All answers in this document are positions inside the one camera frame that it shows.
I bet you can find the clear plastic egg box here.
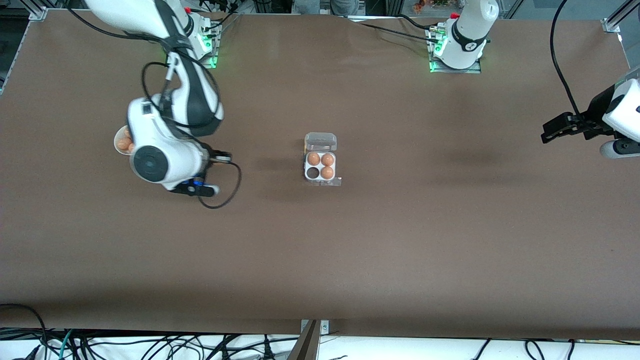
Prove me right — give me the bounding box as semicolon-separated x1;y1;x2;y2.
302;132;342;187

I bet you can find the black base cable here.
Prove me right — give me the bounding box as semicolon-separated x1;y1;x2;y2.
356;22;441;43
202;0;242;36
397;14;441;32

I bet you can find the black looped floor cable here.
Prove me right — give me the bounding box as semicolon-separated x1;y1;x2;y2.
0;303;48;360

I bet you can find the person in blue jeans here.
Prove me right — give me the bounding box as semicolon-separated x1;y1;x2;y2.
292;0;359;17

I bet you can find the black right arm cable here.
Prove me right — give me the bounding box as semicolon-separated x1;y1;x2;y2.
142;60;244;210

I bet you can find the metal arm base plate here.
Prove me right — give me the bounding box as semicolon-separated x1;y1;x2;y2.
197;20;220;69
429;25;482;74

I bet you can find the white round bowl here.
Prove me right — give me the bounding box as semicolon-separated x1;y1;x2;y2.
113;125;135;156

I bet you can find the teal cable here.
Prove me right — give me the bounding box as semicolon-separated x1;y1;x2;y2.
59;329;76;360

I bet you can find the dark metal post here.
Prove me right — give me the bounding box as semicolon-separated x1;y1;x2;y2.
287;320;321;360

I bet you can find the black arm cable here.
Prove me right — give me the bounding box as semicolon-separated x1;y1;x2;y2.
550;0;586;119
142;60;244;210

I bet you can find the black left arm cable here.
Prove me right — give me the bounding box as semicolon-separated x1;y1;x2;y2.
550;0;586;119

